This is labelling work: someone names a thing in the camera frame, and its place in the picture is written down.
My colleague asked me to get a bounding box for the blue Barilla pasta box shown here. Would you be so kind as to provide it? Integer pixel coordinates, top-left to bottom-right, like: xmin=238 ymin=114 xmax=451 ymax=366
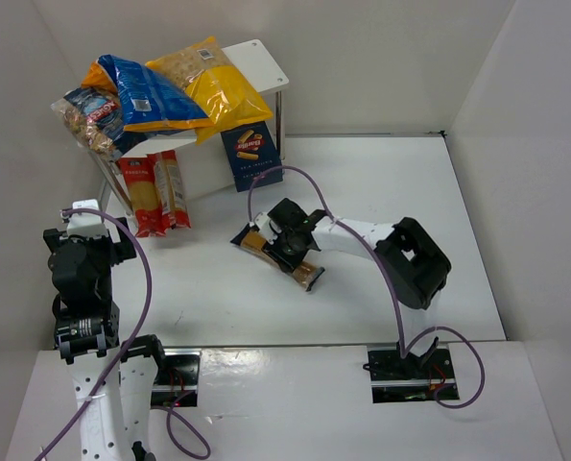
xmin=220 ymin=121 xmax=281 ymax=192

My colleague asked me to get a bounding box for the clear red spaghetti pack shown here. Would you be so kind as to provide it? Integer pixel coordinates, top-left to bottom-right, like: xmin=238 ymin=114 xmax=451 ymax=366
xmin=148 ymin=150 xmax=191 ymax=229

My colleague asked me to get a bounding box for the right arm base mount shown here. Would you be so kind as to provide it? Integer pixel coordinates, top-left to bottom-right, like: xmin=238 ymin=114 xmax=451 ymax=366
xmin=362 ymin=346 xmax=460 ymax=403

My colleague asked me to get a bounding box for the white two-tier shelf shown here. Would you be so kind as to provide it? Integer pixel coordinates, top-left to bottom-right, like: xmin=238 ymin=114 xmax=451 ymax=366
xmin=88 ymin=39 xmax=289 ymax=215

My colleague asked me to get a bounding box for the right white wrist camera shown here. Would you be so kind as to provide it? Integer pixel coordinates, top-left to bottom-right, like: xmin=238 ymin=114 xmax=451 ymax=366
xmin=250 ymin=212 xmax=274 ymax=241

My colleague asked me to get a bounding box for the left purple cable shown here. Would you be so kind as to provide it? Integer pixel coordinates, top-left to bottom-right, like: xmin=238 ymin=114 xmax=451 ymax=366
xmin=35 ymin=206 xmax=212 ymax=461

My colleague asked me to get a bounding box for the yellow pasta bag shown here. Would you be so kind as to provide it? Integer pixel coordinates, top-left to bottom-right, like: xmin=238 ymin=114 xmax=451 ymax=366
xmin=146 ymin=36 xmax=273 ymax=144

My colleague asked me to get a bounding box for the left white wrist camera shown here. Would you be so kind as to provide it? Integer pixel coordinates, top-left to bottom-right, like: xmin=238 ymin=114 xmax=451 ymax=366
xmin=61 ymin=199 xmax=108 ymax=239

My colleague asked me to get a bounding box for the blue pasta bag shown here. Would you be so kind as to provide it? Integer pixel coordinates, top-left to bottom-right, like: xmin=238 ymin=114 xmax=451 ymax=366
xmin=82 ymin=55 xmax=213 ymax=133

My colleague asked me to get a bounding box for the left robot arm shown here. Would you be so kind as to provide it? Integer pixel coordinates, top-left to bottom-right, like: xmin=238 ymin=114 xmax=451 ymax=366
xmin=43 ymin=218 xmax=165 ymax=460

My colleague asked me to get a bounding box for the clear mixed pasta bag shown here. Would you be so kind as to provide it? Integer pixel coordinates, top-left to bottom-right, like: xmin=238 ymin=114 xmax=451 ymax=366
xmin=51 ymin=87 xmax=149 ymax=162

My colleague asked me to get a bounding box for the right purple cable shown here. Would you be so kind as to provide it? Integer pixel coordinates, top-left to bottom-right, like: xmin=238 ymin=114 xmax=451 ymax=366
xmin=246 ymin=165 xmax=486 ymax=408

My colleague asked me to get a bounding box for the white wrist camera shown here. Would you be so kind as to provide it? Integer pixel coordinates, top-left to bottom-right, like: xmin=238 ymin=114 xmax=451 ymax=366
xmin=61 ymin=199 xmax=108 ymax=239
xmin=250 ymin=212 xmax=274 ymax=241

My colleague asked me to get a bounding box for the purple cable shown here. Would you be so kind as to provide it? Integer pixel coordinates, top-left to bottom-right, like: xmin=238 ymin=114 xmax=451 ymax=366
xmin=35 ymin=206 xmax=212 ymax=461
xmin=246 ymin=165 xmax=486 ymax=408

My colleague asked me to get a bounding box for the dark La Sicilia spaghetti pack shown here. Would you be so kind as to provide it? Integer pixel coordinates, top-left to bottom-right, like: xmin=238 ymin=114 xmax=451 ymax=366
xmin=230 ymin=225 xmax=325 ymax=292

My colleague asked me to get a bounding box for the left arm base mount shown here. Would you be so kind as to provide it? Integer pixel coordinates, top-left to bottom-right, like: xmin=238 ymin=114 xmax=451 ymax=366
xmin=121 ymin=349 xmax=202 ymax=408

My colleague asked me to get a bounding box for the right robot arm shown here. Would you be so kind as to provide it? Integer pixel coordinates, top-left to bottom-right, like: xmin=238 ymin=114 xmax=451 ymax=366
xmin=250 ymin=199 xmax=452 ymax=377

